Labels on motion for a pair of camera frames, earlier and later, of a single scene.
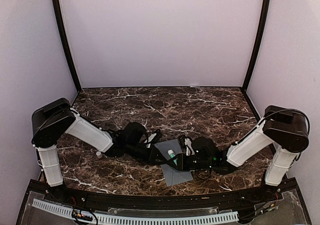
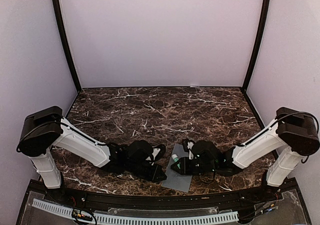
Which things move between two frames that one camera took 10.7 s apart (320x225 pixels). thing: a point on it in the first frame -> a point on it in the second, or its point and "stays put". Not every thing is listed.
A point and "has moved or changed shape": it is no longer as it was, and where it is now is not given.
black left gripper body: [151, 156] -> [151, 175]
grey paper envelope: [171, 175] has moved or changed shape
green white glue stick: [171, 153] has moved or changed shape
